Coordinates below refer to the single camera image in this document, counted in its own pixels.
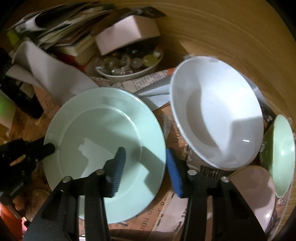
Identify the mint green plate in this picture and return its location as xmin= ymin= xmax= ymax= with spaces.
xmin=43 ymin=87 xmax=166 ymax=223

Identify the large white bowl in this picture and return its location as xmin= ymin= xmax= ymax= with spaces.
xmin=170 ymin=56 xmax=263 ymax=171

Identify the pink beige bowl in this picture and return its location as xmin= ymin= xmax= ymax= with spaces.
xmin=220 ymin=165 xmax=275 ymax=232

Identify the small green bowl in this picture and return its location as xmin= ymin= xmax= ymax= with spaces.
xmin=259 ymin=114 xmax=295 ymax=198

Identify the vintage newspaper mat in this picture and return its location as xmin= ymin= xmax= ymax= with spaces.
xmin=32 ymin=68 xmax=290 ymax=241

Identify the white paper sheet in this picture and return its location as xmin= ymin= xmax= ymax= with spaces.
xmin=6 ymin=41 xmax=98 ymax=106

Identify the small bowl of trinkets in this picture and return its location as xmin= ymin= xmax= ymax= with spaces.
xmin=94 ymin=47 xmax=164 ymax=83

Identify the stack of books and magazines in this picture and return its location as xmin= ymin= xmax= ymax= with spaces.
xmin=6 ymin=2 xmax=117 ymax=67

